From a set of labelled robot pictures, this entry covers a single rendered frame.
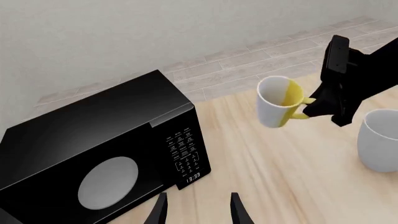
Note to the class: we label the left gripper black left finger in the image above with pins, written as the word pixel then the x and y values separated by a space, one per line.
pixel 160 212

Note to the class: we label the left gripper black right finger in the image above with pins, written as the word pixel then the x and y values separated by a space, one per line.
pixel 239 212

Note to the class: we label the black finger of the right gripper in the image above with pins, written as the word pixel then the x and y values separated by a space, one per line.
pixel 321 105

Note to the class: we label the black microwave oven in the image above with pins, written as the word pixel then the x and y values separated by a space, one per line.
pixel 93 144

